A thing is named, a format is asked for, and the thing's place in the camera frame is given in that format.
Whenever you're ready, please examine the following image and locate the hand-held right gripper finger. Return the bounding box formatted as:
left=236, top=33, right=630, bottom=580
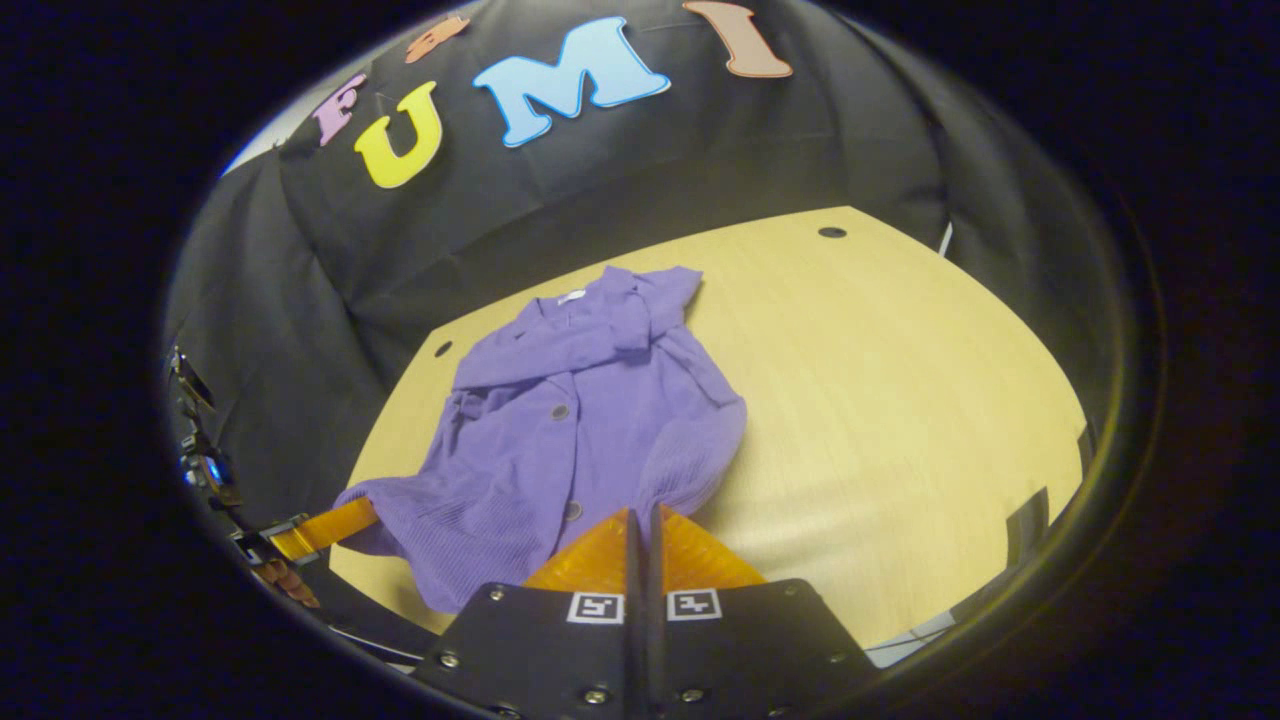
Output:
left=410, top=505, right=647, bottom=719
left=646, top=502, right=881, bottom=719

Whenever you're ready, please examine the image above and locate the purple button shirt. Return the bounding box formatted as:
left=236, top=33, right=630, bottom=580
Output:
left=333, top=264, right=749, bottom=613

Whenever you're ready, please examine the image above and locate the black backdrop cloth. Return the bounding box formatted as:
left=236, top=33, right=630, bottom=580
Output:
left=165, top=0, right=1121, bottom=531

